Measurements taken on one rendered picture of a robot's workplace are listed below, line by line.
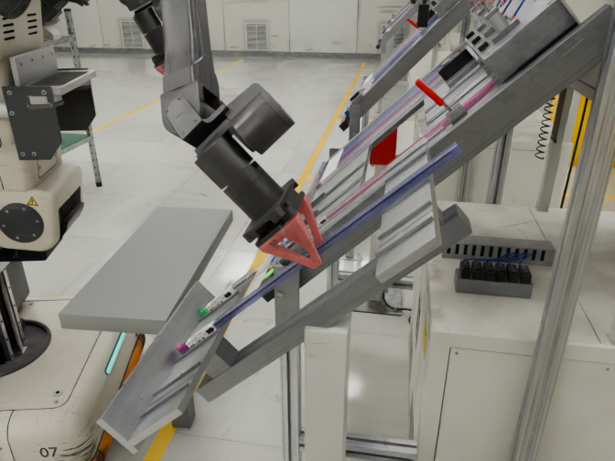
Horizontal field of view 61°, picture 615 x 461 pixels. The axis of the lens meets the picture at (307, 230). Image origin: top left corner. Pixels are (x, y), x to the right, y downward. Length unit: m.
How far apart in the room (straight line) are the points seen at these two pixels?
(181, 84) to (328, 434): 0.54
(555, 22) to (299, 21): 9.03
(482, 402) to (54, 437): 1.01
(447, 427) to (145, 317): 0.69
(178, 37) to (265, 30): 9.27
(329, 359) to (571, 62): 0.57
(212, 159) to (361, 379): 1.36
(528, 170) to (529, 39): 1.61
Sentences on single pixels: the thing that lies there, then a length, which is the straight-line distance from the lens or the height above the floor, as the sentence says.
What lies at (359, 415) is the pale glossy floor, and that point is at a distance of 1.77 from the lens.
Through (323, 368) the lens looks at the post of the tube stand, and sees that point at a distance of 0.76.
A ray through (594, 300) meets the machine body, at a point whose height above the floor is 0.62.
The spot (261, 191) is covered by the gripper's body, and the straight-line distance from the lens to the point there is 0.65.
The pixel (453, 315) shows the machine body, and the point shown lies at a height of 0.62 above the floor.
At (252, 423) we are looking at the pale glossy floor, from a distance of 1.75.
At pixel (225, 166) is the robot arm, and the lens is 0.65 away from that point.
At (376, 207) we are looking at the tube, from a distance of 0.65.
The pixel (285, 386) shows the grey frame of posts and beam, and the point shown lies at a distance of 1.17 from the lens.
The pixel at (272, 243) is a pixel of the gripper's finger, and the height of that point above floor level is 0.95.
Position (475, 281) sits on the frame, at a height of 0.65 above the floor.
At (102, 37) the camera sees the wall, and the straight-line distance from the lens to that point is 11.24.
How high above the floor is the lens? 1.24
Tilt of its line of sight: 25 degrees down
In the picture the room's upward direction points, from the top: straight up
